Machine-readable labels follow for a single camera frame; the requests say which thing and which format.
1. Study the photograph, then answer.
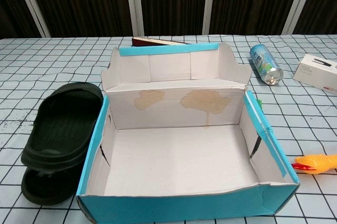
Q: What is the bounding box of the light blue shoe box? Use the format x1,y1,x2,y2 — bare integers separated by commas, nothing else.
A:
75,42,300,224

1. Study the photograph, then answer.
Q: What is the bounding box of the black rubber slipper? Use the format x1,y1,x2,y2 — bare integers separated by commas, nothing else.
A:
21,82,104,170
20,165,81,206

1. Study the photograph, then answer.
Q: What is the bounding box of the grid-patterned tablecloth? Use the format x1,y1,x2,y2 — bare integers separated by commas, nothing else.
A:
0,34,337,224

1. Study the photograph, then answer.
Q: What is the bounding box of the small white stapler box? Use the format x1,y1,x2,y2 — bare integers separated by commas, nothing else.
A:
292,53,337,94

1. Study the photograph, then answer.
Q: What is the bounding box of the dark red folding fan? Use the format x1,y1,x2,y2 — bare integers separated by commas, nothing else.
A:
131,36,194,48

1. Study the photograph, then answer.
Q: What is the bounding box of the blue drink can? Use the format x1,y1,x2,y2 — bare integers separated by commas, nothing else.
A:
249,44,284,86

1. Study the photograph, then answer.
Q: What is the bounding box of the yellow rubber chicken toy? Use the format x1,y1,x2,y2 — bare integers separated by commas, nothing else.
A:
291,153,337,175

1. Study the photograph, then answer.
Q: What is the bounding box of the white metal frame post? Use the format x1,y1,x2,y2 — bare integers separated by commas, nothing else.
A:
283,0,319,35
124,0,145,37
202,0,217,35
12,0,51,38

